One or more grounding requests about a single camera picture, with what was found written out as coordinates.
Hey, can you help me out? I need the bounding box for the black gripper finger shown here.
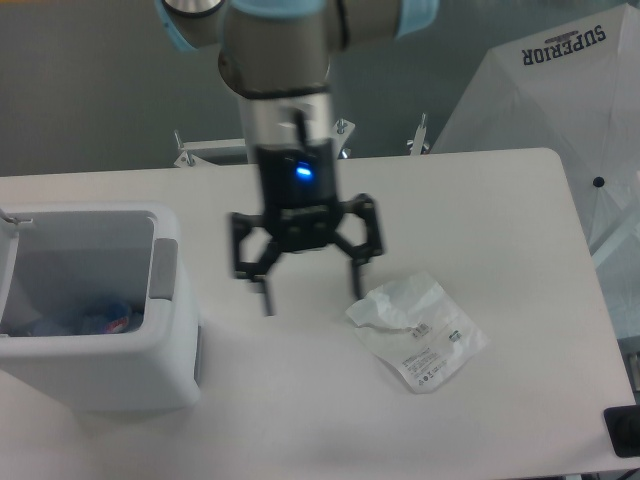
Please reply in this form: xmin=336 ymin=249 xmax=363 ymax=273
xmin=229 ymin=212 xmax=281 ymax=316
xmin=331 ymin=193 xmax=384 ymax=300

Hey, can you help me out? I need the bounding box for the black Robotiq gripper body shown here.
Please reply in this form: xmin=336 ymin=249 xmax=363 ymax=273
xmin=255 ymin=140 xmax=341 ymax=252

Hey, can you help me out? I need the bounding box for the clear blue plastic bottle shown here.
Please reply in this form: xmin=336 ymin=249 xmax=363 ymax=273
xmin=26 ymin=297 xmax=144 ymax=337

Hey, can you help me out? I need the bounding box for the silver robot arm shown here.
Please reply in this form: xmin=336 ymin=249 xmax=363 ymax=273
xmin=155 ymin=1 xmax=439 ymax=298

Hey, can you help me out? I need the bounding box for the white trash can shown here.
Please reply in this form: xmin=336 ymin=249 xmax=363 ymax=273
xmin=1 ymin=201 xmax=201 ymax=411

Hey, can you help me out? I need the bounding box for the clear plastic bag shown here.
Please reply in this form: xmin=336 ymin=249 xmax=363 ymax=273
xmin=346 ymin=272 xmax=489 ymax=394

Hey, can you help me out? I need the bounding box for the white Superior umbrella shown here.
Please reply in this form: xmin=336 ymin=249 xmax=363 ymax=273
xmin=434 ymin=4 xmax=639 ymax=339

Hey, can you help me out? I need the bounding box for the black device at table edge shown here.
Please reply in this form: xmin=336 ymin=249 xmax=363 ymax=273
xmin=603 ymin=405 xmax=639 ymax=458

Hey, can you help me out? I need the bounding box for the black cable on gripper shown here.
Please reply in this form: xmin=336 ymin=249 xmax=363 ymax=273
xmin=294 ymin=107 xmax=311 ymax=149

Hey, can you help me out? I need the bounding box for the metal clamp post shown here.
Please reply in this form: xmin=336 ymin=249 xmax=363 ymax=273
xmin=406 ymin=112 xmax=430 ymax=156

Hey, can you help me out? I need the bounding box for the white metal mounting frame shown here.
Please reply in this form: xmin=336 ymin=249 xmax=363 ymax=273
xmin=173 ymin=118 xmax=356 ymax=168

